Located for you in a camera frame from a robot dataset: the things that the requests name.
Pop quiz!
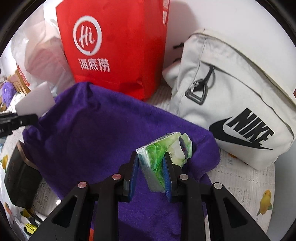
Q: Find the red Haidilao paper bag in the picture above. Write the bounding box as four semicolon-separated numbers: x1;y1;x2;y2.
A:
56;0;170;100

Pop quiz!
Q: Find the wooden headboard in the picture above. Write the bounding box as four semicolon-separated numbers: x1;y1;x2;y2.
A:
1;69;31;112

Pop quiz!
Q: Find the yellow black sports strap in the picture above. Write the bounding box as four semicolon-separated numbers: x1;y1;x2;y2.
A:
19;208;43;237

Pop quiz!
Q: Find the white Miniso plastic bag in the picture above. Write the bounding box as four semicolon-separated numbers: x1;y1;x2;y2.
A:
11;6;75;95

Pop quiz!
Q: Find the grey Nike waist bag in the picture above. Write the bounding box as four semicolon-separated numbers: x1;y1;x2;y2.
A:
163;29;295;170

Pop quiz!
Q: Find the purple fabric tray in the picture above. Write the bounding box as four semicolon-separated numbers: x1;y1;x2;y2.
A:
22;81;221;241

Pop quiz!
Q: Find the fruit print tablecloth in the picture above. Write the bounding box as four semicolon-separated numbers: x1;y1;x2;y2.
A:
0;83;277;241

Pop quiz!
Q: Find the dark green tea tin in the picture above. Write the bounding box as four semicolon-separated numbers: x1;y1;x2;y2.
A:
4;141;42;209

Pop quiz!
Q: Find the green tissue pack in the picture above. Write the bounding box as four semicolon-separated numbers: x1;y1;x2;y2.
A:
136;132;193;193

